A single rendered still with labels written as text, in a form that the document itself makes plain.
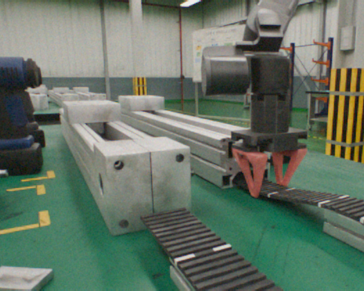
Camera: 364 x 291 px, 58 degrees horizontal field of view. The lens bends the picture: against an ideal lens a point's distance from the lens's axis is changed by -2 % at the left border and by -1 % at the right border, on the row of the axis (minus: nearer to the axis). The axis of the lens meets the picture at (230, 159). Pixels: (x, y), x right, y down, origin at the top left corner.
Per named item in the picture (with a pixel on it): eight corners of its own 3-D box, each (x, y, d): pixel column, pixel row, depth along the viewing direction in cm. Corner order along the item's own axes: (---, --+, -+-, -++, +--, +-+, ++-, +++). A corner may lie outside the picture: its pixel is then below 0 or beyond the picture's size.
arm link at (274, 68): (297, 50, 45) (282, 53, 50) (248, 49, 43) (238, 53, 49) (295, 101, 46) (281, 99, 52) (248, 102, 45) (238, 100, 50)
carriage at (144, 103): (164, 118, 106) (163, 97, 104) (130, 120, 101) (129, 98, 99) (150, 113, 119) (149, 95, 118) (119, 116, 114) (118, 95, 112)
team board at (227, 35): (186, 128, 681) (184, 30, 636) (203, 126, 719) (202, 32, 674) (245, 136, 589) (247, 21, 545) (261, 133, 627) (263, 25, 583)
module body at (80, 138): (168, 198, 50) (166, 143, 48) (99, 210, 45) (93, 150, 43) (92, 131, 117) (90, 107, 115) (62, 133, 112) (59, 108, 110)
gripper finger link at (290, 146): (244, 190, 53) (244, 133, 51) (279, 183, 57) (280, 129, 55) (269, 202, 48) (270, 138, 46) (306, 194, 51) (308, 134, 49)
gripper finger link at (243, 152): (230, 192, 52) (230, 134, 50) (267, 186, 56) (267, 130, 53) (255, 206, 46) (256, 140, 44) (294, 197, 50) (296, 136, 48)
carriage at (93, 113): (122, 132, 76) (120, 103, 74) (70, 136, 70) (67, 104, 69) (109, 125, 89) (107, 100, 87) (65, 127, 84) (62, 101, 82)
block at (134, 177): (209, 215, 43) (208, 145, 41) (111, 236, 37) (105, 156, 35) (183, 195, 51) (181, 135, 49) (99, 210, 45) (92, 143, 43)
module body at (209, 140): (269, 180, 59) (270, 133, 57) (220, 189, 54) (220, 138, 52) (144, 127, 126) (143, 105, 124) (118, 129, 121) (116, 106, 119)
